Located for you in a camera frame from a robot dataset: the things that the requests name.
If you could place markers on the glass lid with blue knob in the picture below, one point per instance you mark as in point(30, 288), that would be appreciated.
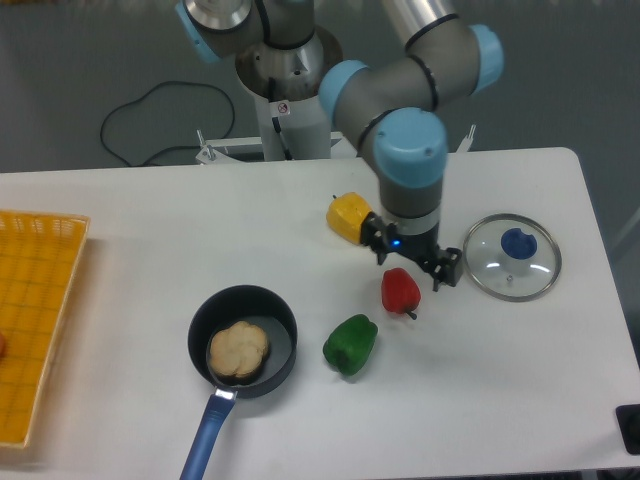
point(511, 257)

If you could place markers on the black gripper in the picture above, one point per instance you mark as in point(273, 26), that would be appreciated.
point(443, 265)

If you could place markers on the round flower-shaped bread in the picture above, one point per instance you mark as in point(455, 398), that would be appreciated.
point(238, 353)

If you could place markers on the dark pot with blue handle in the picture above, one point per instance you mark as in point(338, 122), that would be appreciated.
point(255, 305)

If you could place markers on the green bell pepper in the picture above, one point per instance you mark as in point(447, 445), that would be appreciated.
point(349, 346)

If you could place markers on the yellow bell pepper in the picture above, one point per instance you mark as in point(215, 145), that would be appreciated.
point(346, 215)

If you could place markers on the red bell pepper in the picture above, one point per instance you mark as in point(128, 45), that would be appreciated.
point(400, 294)

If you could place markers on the yellow woven basket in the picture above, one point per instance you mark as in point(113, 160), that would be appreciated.
point(40, 254)

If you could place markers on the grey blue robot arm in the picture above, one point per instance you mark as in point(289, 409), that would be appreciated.
point(388, 115)

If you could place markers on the black device at table edge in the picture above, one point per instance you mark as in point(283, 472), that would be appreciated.
point(628, 421)

